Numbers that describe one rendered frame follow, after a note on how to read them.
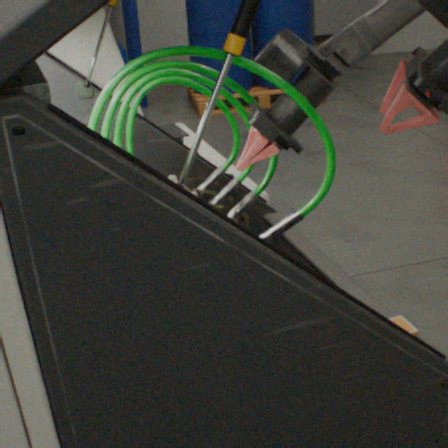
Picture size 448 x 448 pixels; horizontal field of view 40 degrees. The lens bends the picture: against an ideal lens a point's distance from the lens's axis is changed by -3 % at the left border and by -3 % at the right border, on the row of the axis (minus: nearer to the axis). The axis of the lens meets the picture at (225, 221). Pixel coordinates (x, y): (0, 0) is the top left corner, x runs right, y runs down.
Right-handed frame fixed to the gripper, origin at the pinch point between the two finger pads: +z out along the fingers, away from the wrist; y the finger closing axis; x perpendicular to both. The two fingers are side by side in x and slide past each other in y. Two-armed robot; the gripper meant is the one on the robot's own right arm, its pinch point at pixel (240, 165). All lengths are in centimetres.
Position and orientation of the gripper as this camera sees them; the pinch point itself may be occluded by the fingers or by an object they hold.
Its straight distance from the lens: 105.8
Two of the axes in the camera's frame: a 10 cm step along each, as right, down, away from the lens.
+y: -7.5, -5.7, -3.4
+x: 1.0, 4.1, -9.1
